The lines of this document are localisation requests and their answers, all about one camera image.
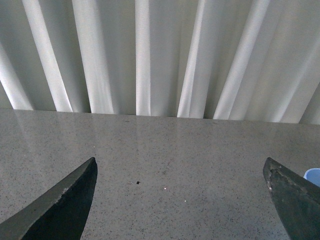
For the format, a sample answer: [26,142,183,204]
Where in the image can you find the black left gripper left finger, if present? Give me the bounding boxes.
[0,157,98,240]

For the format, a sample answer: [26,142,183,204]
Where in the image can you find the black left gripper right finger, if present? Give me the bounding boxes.
[263,157,320,240]

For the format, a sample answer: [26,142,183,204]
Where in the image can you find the blue plastic cup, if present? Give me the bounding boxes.
[303,168,320,187]

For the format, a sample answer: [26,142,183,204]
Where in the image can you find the white curtain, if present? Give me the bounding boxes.
[0,0,320,124]

